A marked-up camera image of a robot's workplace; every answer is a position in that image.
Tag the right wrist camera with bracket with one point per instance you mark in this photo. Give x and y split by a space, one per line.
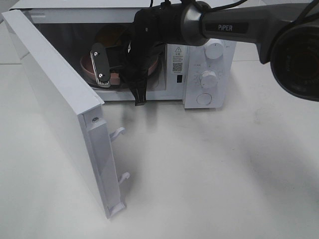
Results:
107 63

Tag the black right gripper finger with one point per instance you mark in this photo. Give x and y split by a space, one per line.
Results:
139 92

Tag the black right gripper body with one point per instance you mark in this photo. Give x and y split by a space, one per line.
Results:
152 26

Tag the burger with lettuce and cheese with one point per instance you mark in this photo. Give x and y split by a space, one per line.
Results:
110 35

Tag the white microwave door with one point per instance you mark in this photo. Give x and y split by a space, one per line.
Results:
72 109

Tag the pink round plate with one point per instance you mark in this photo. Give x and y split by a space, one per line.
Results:
115 80

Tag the white microwave oven body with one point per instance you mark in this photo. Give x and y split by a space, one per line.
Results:
54 38

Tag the white microwave knob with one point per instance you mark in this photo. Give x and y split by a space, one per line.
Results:
214 50
208 79

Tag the round white door release button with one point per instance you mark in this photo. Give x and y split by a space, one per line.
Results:
204 99

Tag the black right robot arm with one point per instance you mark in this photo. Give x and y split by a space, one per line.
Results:
286 36

